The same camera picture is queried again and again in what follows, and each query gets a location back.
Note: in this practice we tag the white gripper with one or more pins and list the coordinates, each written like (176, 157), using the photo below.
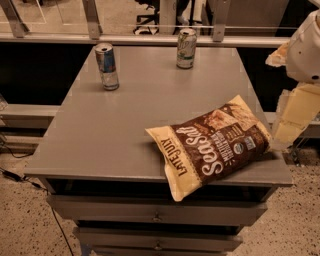
(306, 53)

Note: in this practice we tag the blue silver redbull can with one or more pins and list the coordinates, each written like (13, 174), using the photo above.
(107, 66)

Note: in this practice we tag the green white soda can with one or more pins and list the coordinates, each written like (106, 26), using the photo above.
(186, 48)

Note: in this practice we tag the brown sea salt chip bag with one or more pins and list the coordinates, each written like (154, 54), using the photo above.
(210, 147)

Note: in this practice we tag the black office chair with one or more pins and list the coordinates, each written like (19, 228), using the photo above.
(147, 24)

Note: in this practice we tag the grey drawer cabinet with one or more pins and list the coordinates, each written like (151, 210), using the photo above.
(97, 144)

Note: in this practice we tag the grey upper drawer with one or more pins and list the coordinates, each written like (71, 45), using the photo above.
(221, 213)

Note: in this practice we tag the grey drawer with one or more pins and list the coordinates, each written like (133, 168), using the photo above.
(221, 213)
(156, 240)

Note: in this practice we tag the grey lower drawer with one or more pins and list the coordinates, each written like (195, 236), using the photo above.
(156, 240)

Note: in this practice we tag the metal railing bar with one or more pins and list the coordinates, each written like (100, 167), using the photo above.
(150, 40)

